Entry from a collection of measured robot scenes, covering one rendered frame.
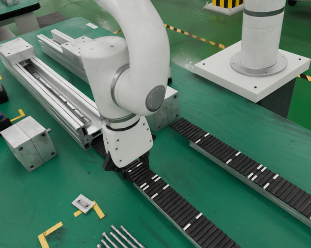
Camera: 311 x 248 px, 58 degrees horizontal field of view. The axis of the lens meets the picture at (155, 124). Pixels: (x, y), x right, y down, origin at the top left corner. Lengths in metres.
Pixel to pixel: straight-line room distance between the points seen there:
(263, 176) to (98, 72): 0.42
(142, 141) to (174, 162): 0.15
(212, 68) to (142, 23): 0.63
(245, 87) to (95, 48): 0.57
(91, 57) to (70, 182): 0.39
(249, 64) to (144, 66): 0.63
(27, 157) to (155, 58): 0.50
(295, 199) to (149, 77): 0.39
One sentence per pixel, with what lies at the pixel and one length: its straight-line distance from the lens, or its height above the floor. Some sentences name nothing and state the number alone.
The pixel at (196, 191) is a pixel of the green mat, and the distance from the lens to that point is 0.67.
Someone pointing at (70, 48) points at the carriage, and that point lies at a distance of 1.15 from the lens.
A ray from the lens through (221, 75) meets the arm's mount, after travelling 1.00.
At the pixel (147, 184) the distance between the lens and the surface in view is 0.65.
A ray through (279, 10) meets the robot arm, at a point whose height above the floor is 1.01.
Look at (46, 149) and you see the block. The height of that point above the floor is 0.82.
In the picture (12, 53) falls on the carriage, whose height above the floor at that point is 0.90.
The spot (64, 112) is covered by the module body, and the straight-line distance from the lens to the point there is 0.85.
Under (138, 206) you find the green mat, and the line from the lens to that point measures 0.66.
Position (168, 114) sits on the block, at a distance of 0.82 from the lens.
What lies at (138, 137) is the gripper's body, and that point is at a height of 0.93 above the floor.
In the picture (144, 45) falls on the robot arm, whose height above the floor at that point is 1.15.
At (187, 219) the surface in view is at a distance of 0.59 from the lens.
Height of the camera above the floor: 1.32
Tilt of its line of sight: 39 degrees down
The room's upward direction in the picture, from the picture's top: 9 degrees counter-clockwise
